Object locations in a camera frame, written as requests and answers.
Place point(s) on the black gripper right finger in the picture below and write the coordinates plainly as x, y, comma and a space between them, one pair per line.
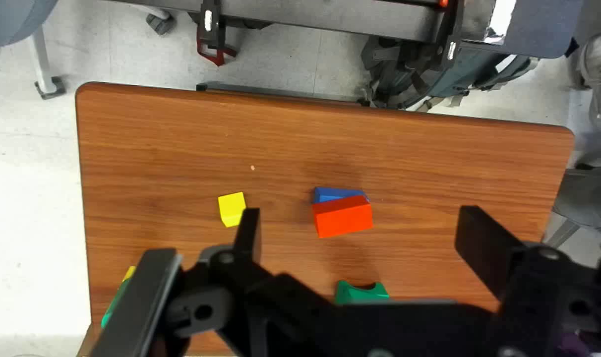
484, 240

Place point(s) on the green arch block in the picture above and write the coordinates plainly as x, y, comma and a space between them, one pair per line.
359, 293

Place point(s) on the grey office chair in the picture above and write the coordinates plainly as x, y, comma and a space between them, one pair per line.
12, 16

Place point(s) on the green cylinder block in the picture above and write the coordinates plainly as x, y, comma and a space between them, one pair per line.
111, 307

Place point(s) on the small yellow block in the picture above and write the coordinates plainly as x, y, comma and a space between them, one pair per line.
129, 271

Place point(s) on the blue block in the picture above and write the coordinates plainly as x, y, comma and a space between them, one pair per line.
331, 194

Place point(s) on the orange black clamp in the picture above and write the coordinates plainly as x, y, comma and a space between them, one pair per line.
210, 35
445, 20

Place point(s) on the dark grey backpack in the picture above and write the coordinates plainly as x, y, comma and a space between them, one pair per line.
411, 71

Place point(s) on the red block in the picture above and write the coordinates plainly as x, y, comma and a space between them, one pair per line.
341, 218

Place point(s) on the yellow cube block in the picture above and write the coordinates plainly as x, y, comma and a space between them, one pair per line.
232, 208

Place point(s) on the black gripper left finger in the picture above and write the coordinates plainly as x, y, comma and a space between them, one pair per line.
248, 230

